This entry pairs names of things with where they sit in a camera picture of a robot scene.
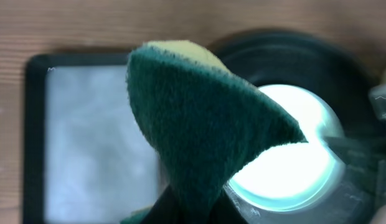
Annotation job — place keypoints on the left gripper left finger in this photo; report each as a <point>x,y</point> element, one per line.
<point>165,210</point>

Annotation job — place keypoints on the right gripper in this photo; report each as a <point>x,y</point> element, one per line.
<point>365,159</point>

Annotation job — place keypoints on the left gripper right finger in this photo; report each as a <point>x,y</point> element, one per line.
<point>224,211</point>

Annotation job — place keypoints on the light green plate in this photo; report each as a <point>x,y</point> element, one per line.
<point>297,176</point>

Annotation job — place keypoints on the green sponge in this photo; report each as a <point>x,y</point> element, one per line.
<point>205,122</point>

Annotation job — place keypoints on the round black tray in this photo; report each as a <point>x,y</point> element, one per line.
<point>270,56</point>

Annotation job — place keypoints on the black rectangular tray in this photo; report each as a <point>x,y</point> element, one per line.
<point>85,159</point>

